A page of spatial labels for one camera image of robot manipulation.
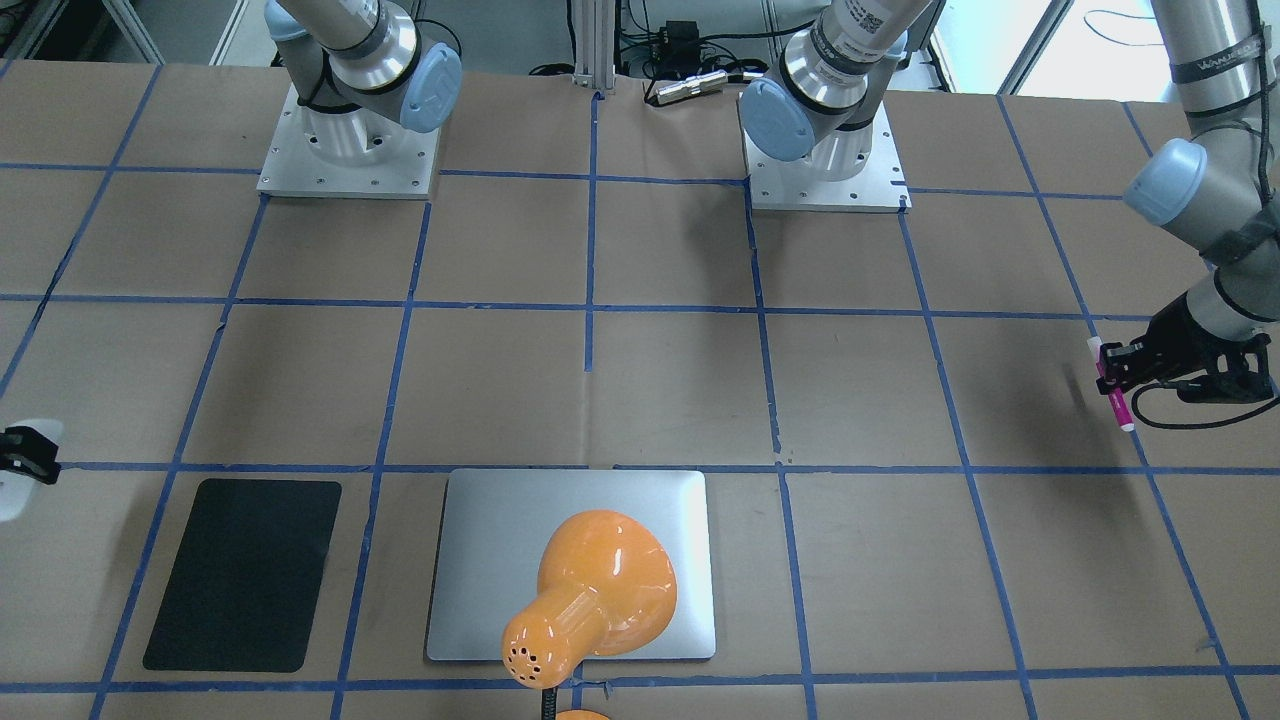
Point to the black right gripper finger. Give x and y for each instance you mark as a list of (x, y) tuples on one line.
[(27, 452)]

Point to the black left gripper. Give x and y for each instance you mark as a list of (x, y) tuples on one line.
[(1180, 337)]

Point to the pink marker pen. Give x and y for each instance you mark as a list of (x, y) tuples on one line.
[(1110, 389)]

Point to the white computer mouse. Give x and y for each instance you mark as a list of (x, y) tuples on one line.
[(16, 492)]

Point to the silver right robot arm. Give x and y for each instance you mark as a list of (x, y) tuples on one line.
[(371, 93)]

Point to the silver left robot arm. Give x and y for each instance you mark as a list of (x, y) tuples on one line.
[(1210, 190)]

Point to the black mousepad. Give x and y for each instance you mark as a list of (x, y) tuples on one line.
[(243, 591)]

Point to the silver closed laptop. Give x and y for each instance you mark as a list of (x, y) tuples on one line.
[(496, 524)]

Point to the orange desk lamp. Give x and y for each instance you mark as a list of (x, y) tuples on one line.
[(606, 586)]

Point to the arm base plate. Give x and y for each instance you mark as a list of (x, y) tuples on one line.
[(858, 171), (357, 155)]

